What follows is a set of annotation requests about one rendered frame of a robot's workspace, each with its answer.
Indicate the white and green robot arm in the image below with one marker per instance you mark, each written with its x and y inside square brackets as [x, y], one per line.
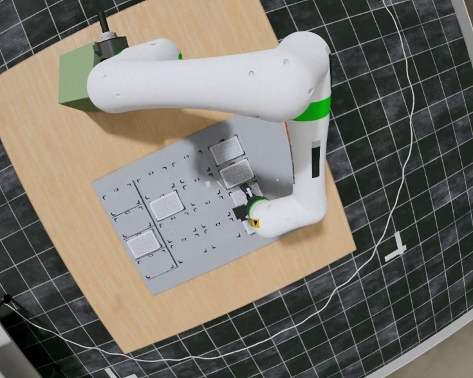
[275, 85]

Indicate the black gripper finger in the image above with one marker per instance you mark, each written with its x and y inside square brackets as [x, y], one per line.
[247, 190]

